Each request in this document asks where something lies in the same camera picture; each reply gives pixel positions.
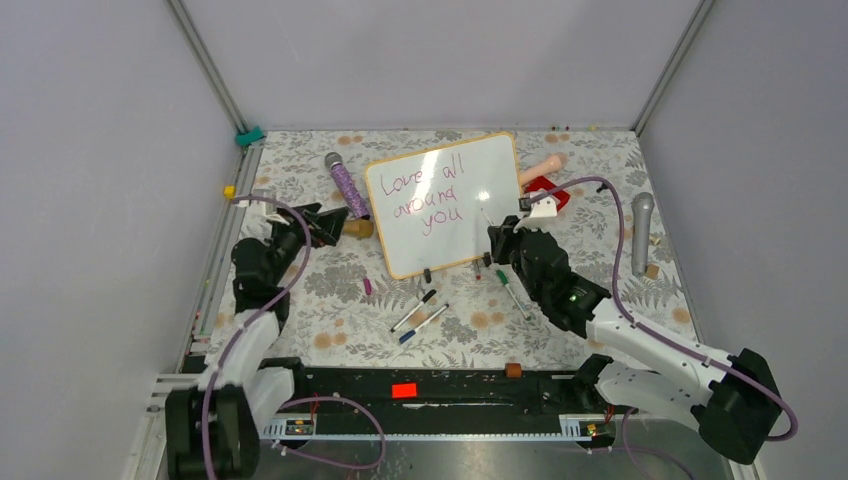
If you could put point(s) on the silver microphone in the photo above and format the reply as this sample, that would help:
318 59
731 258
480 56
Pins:
642 207

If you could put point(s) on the red tip white marker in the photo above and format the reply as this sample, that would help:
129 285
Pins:
487 218

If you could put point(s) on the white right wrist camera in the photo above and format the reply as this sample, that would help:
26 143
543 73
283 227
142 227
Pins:
536 214

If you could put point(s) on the red label sticker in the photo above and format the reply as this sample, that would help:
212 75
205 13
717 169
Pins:
404 390

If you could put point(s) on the floral table mat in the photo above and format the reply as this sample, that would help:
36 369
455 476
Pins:
332 322

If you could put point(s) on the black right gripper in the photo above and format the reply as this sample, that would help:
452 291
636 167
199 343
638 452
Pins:
502 236

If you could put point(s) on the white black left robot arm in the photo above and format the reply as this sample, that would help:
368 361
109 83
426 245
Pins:
213 426

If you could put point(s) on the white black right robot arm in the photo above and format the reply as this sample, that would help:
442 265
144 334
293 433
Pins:
730 400

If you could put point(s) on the white cable duct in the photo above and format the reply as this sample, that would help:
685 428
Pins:
422 426

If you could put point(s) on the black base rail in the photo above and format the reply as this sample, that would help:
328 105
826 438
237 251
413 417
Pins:
366 393

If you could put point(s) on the yellow framed whiteboard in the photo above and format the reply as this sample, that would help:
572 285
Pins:
426 205

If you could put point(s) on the small wooden cube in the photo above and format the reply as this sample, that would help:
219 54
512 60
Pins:
652 271

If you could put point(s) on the orange brown cylinder block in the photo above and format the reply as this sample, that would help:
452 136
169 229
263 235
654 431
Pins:
513 370

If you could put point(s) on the red plastic tray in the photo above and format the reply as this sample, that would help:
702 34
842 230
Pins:
541 185

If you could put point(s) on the wooden rolling pin handle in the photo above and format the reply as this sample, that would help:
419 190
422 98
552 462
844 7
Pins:
358 228

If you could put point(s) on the teal corner clamp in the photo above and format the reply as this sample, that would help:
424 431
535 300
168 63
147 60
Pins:
249 137

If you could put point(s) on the purple glitter microphone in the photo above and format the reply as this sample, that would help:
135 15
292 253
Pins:
346 186

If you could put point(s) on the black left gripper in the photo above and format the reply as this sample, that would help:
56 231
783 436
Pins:
325 230

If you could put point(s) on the black cap whiteboard marker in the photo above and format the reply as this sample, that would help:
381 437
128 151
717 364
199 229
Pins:
416 307

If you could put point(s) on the blue cap whiteboard marker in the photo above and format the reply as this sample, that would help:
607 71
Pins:
408 335

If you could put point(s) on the green cap marker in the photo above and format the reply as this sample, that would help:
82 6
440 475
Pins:
507 286

